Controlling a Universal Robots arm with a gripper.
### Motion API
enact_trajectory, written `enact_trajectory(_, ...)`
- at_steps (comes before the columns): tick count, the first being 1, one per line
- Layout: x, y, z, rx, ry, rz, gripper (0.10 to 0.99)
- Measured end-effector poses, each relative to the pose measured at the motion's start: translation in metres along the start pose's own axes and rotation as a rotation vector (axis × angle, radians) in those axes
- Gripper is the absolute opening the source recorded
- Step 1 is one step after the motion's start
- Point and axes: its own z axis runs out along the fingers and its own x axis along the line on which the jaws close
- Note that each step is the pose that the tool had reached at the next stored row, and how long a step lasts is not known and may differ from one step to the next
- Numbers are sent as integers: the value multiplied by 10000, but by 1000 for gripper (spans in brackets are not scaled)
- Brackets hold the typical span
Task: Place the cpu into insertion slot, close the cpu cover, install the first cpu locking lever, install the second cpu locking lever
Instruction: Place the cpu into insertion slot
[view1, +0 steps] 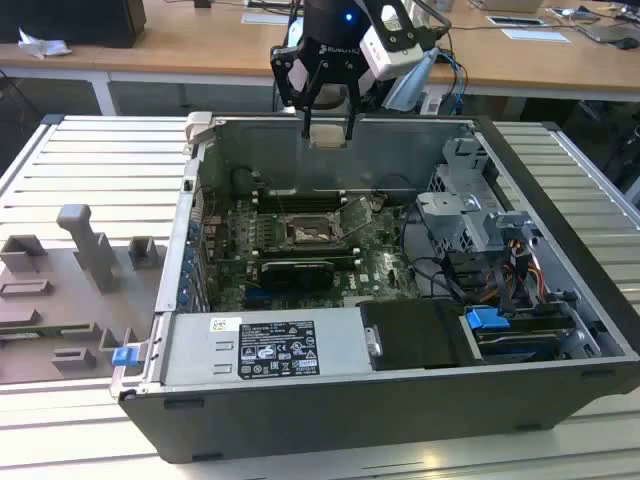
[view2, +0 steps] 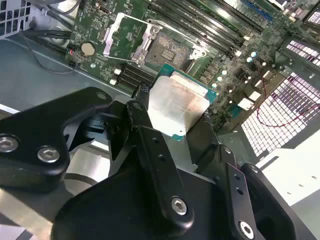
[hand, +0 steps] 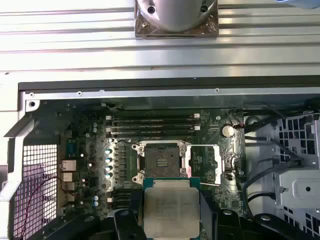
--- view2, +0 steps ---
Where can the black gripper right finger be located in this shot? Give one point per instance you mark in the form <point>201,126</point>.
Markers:
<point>233,170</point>

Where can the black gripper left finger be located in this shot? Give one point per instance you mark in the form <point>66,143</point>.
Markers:
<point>30,140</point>

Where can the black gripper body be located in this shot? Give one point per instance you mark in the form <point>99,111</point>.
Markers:
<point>112,212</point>

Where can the silver topped CPU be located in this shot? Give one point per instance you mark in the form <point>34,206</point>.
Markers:
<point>175,100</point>

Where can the metal socket cover frame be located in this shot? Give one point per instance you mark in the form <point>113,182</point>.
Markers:
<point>108,43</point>

